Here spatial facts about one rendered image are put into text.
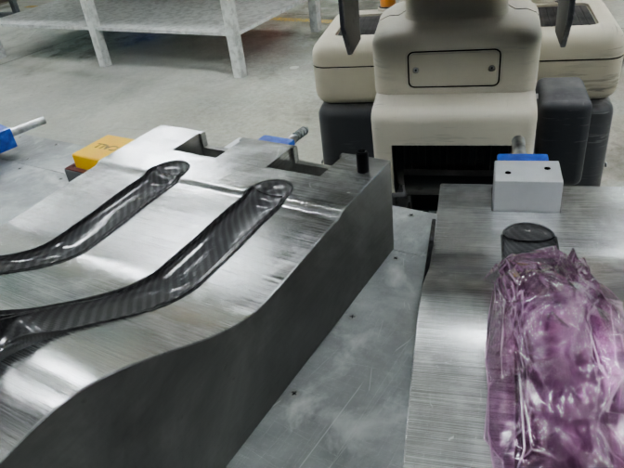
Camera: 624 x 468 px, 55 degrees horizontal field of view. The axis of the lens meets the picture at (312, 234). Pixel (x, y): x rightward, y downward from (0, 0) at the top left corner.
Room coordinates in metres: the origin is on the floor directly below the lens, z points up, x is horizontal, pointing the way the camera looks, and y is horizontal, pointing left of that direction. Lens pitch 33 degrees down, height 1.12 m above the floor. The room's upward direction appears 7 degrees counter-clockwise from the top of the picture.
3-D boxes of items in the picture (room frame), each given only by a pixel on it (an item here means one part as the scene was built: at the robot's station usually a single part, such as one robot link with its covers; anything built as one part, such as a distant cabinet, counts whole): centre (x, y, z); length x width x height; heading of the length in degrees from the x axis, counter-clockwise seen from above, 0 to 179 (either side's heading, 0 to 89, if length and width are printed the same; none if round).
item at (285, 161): (0.47, 0.00, 0.87); 0.05 x 0.05 x 0.04; 56
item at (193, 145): (0.53, 0.09, 0.87); 0.05 x 0.05 x 0.04; 56
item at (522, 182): (0.46, -0.19, 0.86); 0.13 x 0.05 x 0.05; 163
